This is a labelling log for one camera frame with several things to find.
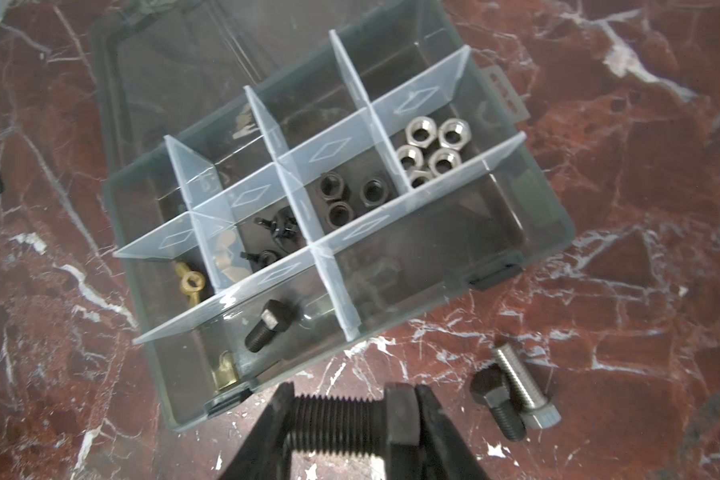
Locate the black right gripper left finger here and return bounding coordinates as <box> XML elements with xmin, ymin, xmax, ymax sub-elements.
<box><xmin>219</xmin><ymin>382</ymin><xmax>295</xmax><ymax>480</ymax></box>

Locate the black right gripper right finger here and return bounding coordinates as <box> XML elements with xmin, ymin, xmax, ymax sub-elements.
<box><xmin>415</xmin><ymin>385</ymin><xmax>489</xmax><ymax>480</ymax></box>

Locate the black hex bolt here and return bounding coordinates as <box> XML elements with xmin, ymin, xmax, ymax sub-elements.
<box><xmin>244</xmin><ymin>299</ymin><xmax>295</xmax><ymax>353</ymax></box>
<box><xmin>469</xmin><ymin>365</ymin><xmax>526</xmax><ymax>442</ymax></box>
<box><xmin>287</xmin><ymin>383</ymin><xmax>421</xmax><ymax>460</ymax></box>

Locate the brass wing nut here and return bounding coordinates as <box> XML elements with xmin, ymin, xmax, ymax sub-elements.
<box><xmin>174</xmin><ymin>261</ymin><xmax>207</xmax><ymax>308</ymax></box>
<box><xmin>212</xmin><ymin>351</ymin><xmax>239</xmax><ymax>392</ymax></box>

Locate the black hex nut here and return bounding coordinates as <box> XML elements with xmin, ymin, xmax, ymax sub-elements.
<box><xmin>326</xmin><ymin>201</ymin><xmax>355</xmax><ymax>230</ymax></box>
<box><xmin>317</xmin><ymin>171</ymin><xmax>349</xmax><ymax>203</ymax></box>
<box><xmin>360</xmin><ymin>177</ymin><xmax>390</xmax><ymax>210</ymax></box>

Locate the grey compartment organizer box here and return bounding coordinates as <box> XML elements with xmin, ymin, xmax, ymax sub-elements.
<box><xmin>91</xmin><ymin>1</ymin><xmax>575</xmax><ymax>430</ymax></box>

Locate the silver hex nut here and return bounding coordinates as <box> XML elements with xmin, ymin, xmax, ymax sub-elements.
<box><xmin>438</xmin><ymin>118</ymin><xmax>472</xmax><ymax>151</ymax></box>
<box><xmin>396</xmin><ymin>145</ymin><xmax>424</xmax><ymax>171</ymax></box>
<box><xmin>427</xmin><ymin>148</ymin><xmax>462</xmax><ymax>177</ymax></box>
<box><xmin>405</xmin><ymin>116</ymin><xmax>438</xmax><ymax>149</ymax></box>
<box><xmin>406</xmin><ymin>169</ymin><xmax>435</xmax><ymax>189</ymax></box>

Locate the black hex bolt upright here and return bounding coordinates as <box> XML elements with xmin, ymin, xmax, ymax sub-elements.
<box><xmin>469</xmin><ymin>365</ymin><xmax>526</xmax><ymax>442</ymax></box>

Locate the silver hex bolt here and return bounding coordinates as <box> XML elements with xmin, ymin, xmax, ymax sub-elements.
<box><xmin>493</xmin><ymin>343</ymin><xmax>562</xmax><ymax>430</ymax></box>

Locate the black wing nut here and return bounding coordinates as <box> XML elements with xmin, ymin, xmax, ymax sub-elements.
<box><xmin>240</xmin><ymin>249</ymin><xmax>282</xmax><ymax>269</ymax></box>
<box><xmin>254</xmin><ymin>206</ymin><xmax>301</xmax><ymax>243</ymax></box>

